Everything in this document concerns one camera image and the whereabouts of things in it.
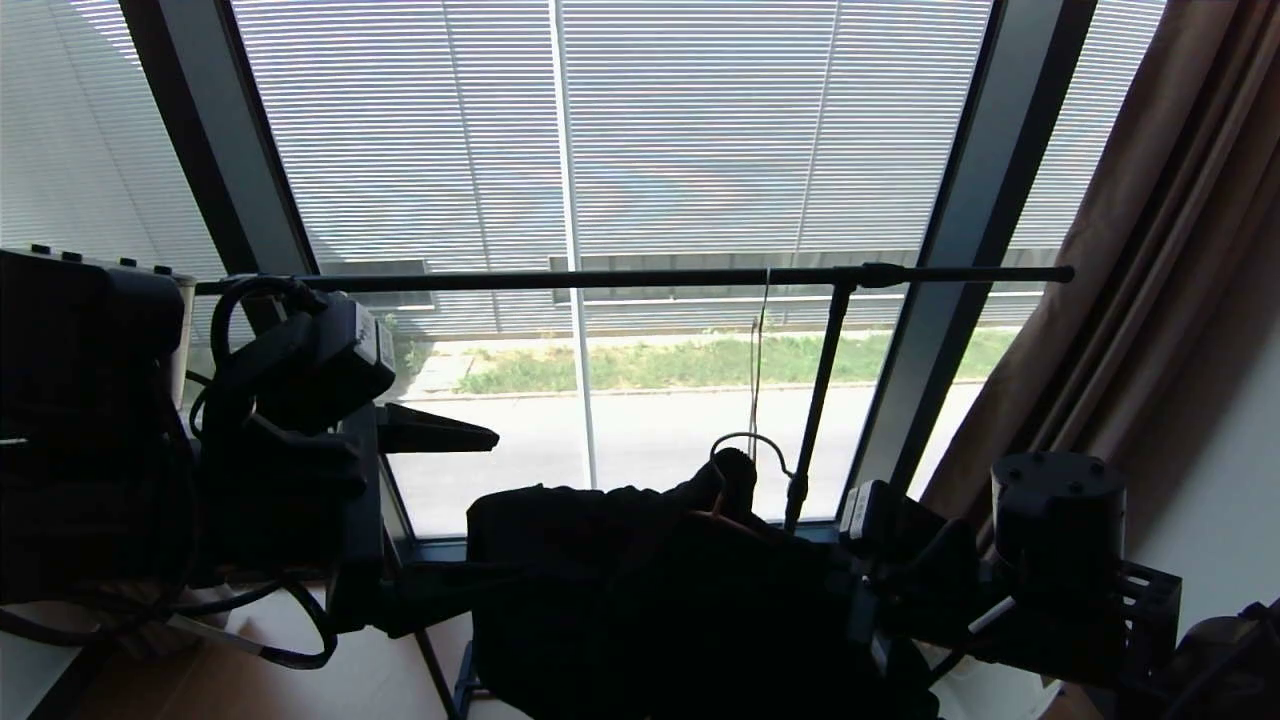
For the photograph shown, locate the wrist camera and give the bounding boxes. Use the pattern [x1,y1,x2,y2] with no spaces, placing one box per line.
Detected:
[205,290,398,433]
[838,480,951,576]

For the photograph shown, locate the black clothes rack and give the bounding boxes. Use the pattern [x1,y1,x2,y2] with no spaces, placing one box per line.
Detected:
[195,262,1076,720]

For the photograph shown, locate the black cable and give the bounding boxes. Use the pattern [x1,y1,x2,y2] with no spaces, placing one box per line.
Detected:
[208,275,331,401]
[0,575,338,671]

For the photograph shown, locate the pink clothes hanger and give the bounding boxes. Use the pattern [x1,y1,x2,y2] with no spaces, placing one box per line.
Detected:
[748,266,773,466]
[708,432,796,521]

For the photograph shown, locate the brown curtain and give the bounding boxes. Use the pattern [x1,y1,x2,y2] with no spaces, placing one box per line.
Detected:
[920,0,1280,521]

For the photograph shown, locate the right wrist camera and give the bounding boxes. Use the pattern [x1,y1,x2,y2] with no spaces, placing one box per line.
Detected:
[838,480,951,576]

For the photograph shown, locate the white laundry basket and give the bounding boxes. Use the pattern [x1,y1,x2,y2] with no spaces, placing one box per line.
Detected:
[925,640,1066,720]

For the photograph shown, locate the window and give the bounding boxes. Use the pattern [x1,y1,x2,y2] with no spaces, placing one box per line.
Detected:
[0,0,1171,546]

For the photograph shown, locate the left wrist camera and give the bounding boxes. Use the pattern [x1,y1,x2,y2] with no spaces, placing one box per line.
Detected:
[205,290,398,433]

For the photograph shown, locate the black shorts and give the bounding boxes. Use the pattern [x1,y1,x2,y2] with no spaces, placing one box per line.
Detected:
[465,448,941,720]

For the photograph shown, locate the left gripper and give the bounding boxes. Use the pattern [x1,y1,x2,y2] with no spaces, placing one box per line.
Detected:
[200,400,499,641]

